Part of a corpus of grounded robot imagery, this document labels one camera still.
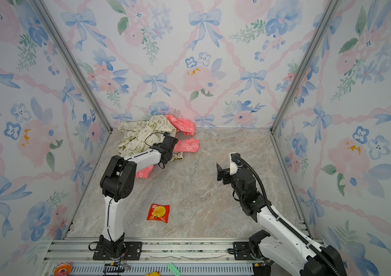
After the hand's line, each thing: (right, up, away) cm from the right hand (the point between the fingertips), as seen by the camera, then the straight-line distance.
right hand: (227, 162), depth 80 cm
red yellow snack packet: (-33, -25, +4) cm, 41 cm away
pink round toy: (-66, -41, -13) cm, 79 cm away
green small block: (-23, -43, -11) cm, 50 cm away
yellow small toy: (-31, -43, -12) cm, 55 cm away
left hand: (-38, +7, +21) cm, 44 cm away
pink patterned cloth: (-19, +8, +27) cm, 34 cm away
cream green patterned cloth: (-49, +12, +18) cm, 53 cm away
